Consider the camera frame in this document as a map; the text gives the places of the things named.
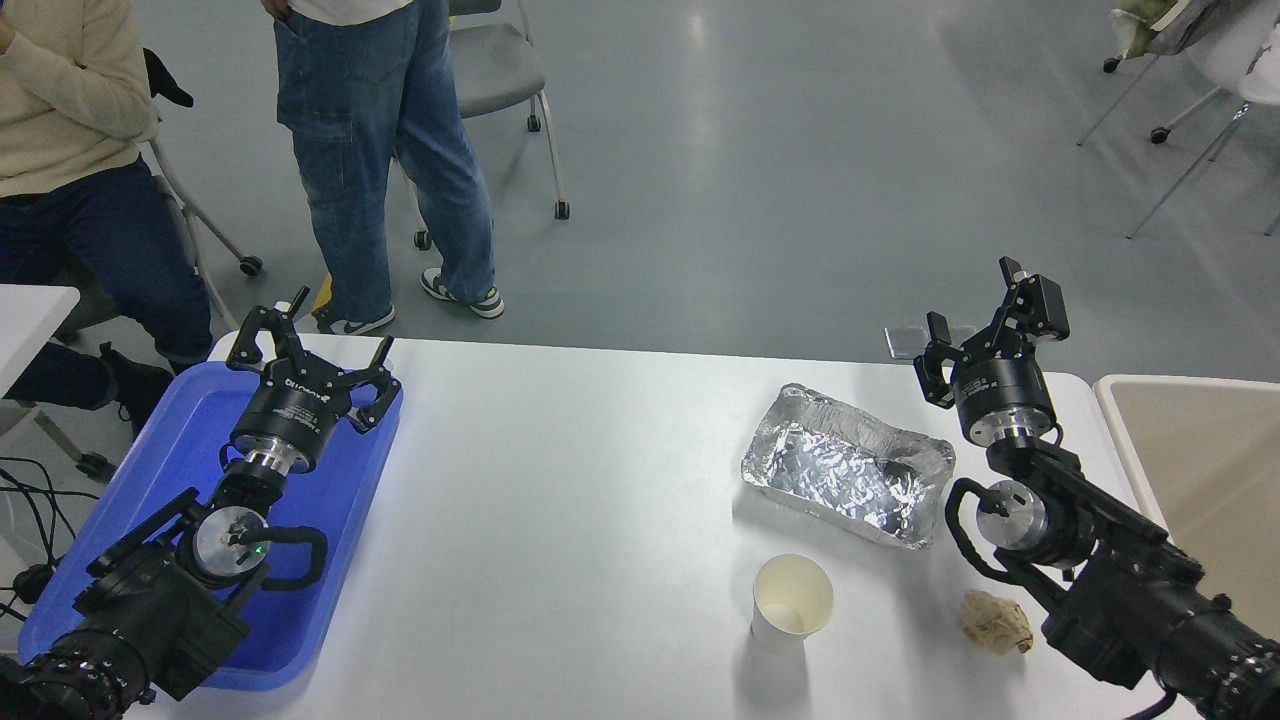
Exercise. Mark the crumpled tan paper ball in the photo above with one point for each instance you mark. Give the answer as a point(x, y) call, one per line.
point(995, 622)

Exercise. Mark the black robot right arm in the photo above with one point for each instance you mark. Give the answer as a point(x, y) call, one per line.
point(1130, 590)

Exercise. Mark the standing person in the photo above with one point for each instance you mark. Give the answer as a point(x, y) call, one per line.
point(360, 130)

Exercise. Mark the seated person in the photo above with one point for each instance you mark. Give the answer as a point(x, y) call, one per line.
point(70, 120)

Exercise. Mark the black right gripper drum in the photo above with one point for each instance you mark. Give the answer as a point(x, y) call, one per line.
point(1000, 395)

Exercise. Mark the crumpled foil tray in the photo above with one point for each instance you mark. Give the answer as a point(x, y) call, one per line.
point(840, 470)

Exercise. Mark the blue plastic tray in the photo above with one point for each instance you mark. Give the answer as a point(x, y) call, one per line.
point(330, 520)

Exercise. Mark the large pale bin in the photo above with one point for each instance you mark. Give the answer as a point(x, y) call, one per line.
point(1200, 470)

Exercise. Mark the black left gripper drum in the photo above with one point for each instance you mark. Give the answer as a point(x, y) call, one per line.
point(290, 415)

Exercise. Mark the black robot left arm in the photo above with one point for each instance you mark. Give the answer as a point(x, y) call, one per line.
point(150, 610)

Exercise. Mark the small white side table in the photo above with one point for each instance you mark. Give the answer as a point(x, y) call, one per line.
point(30, 320)

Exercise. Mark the grey padded chair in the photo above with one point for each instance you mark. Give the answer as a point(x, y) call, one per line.
point(500, 65)

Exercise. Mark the white paper cup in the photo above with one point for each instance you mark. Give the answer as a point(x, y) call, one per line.
point(790, 600)

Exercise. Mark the olive patterned cloth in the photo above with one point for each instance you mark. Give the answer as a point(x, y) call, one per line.
point(1150, 20)

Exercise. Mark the black cloth item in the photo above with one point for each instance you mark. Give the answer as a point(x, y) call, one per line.
point(165, 85)

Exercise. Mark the white-framed castor chair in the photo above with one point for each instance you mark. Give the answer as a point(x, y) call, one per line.
point(250, 266)

